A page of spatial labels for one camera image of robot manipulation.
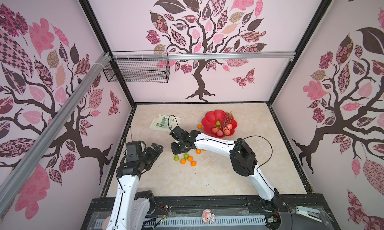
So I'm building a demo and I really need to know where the red flower fruit bowl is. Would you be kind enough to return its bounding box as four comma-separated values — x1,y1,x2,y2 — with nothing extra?
201,110,238,138

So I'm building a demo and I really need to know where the purple grape bunch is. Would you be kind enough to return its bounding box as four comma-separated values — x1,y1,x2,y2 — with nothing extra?
221,112,234,127

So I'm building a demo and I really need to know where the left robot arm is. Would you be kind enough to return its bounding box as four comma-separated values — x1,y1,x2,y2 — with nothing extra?
106,141,164,230

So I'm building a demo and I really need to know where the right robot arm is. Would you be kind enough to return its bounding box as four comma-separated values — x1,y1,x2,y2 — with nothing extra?
170,126,282,212

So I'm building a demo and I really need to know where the white green refill pouch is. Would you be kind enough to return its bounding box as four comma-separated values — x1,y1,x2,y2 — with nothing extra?
150,114,181,132

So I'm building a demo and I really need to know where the pink cartoon figure sticker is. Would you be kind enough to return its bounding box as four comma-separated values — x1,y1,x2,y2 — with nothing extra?
202,209,215,224

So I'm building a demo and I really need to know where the white stapler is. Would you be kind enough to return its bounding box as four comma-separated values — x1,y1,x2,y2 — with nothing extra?
296,206,322,223

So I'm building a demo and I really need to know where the white vented cable duct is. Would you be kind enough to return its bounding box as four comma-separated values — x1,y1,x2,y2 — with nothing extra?
143,216,266,230

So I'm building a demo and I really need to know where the black wire basket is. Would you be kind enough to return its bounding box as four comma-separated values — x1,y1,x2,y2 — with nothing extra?
103,50,171,83

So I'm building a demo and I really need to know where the aluminium rail back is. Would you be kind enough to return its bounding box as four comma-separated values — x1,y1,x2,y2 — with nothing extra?
113,52,296,60

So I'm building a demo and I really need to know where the aluminium rail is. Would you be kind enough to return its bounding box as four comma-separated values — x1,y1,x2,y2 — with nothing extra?
0,52,112,214
113,52,296,60

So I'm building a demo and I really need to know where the aluminium rail left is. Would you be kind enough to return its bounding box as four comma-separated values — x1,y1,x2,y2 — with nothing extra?
0,52,112,214

